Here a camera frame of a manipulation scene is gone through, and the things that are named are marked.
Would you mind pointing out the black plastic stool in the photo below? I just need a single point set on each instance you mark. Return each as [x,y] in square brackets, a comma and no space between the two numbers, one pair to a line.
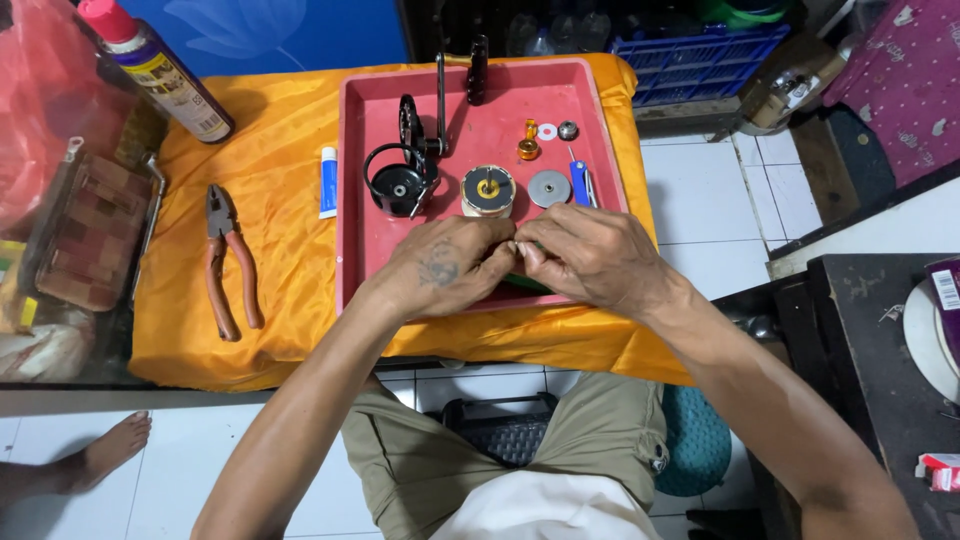
[499,431]

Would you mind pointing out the checkered tackle case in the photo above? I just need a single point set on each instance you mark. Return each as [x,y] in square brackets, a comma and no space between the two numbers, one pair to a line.
[94,232]

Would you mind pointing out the white washer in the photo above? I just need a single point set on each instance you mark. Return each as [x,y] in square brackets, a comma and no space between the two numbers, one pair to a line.
[547,132]

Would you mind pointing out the person's right fingers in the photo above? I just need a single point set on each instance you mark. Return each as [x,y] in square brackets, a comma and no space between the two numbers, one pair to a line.
[534,244]

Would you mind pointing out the orange cloth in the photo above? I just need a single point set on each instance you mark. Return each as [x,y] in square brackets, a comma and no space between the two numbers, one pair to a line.
[277,247]

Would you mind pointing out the blue flower panel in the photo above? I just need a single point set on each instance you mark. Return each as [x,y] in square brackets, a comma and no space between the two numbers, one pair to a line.
[262,30]

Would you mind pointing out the maroon patterned cloth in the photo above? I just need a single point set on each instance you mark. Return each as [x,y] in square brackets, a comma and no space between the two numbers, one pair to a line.
[907,82]

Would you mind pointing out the gold drag knob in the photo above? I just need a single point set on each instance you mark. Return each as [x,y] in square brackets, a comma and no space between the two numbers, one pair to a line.
[529,142]

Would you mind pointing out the green object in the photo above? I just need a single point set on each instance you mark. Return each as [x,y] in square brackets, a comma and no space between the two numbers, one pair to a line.
[529,283]

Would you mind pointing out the black fishing reel body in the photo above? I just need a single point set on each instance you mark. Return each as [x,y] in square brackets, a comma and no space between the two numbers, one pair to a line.
[420,142]

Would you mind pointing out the purple packet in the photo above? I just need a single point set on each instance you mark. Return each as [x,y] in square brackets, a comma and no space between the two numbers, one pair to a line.
[946,300]

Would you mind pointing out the black side table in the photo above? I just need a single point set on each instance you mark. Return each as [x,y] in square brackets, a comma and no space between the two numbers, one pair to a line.
[885,375]

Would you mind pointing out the clear plastic bottles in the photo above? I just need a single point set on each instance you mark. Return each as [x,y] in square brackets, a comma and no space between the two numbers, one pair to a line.
[562,30]

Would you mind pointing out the person's left hand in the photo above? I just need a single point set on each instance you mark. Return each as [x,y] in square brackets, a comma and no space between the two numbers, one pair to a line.
[442,264]

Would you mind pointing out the small silver bearing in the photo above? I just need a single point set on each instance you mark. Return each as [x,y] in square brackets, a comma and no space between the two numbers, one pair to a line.
[568,130]

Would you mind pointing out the blue plastic crate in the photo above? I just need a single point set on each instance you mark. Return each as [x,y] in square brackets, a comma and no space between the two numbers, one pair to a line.
[697,64]

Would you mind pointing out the fishing reel spool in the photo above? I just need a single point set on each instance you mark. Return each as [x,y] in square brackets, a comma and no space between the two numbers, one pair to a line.
[488,191]

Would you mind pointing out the person's right hand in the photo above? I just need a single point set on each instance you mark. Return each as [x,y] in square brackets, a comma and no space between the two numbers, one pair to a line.
[592,255]

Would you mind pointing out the red plastic bag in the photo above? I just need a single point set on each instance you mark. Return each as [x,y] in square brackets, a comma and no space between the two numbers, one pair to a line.
[45,105]

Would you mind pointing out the teal round cushion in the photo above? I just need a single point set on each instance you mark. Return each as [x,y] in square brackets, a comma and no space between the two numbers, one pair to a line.
[694,442]

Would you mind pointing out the person's white shirt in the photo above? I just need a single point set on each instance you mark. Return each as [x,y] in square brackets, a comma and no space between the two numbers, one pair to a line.
[544,510]

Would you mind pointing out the blue pocket tool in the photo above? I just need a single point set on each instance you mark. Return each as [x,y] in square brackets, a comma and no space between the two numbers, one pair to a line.
[580,180]

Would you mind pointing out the person's khaki shorts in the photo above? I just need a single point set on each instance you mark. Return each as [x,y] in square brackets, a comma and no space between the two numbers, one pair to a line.
[450,457]

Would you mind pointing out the spray lubricant can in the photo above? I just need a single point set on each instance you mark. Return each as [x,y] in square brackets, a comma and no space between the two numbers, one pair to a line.
[161,71]

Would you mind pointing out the white blue grease tube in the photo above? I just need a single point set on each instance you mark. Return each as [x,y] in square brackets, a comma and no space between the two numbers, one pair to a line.
[328,182]

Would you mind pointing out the white plate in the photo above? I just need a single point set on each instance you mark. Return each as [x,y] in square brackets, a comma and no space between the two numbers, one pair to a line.
[926,337]

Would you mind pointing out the red plastic tray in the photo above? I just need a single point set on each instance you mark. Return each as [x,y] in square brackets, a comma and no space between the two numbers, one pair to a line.
[480,180]

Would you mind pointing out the person's left fingers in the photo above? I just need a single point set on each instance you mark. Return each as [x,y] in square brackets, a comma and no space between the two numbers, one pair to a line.
[501,241]

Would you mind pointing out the red white cigarette pack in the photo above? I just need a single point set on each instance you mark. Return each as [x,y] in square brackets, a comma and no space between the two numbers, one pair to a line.
[939,472]

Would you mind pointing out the grey round metal disc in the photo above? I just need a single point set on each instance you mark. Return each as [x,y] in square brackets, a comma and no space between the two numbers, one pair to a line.
[549,188]

